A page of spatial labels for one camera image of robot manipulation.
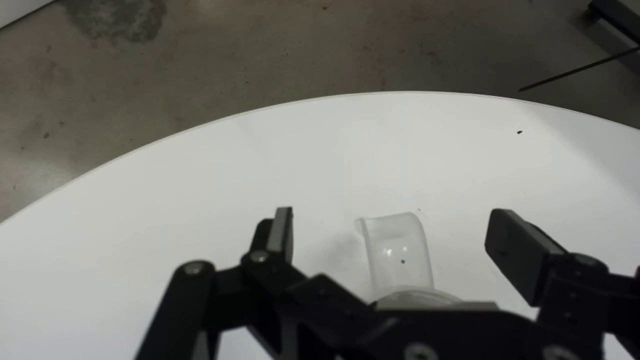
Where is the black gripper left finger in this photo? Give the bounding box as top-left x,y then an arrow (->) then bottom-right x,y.
136,207 -> 375,360

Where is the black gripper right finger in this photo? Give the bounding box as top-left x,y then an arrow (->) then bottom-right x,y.
483,208 -> 640,360

